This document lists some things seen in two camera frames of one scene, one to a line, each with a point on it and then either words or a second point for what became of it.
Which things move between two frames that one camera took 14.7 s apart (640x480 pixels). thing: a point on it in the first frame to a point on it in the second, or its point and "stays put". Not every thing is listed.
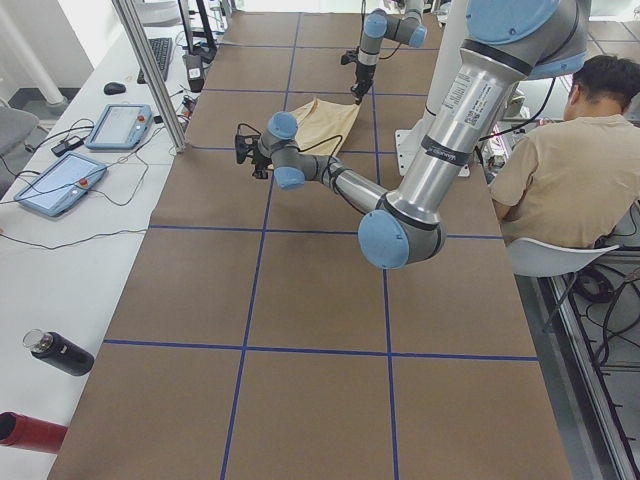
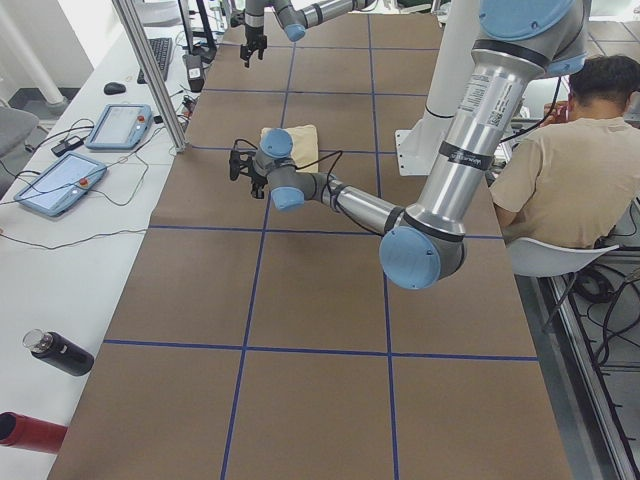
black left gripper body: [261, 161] to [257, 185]
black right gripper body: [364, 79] to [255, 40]
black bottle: [53, 349] stays put
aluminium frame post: [137, 38] stays put
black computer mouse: [114, 88] stays put
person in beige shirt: [576, 179] stays put
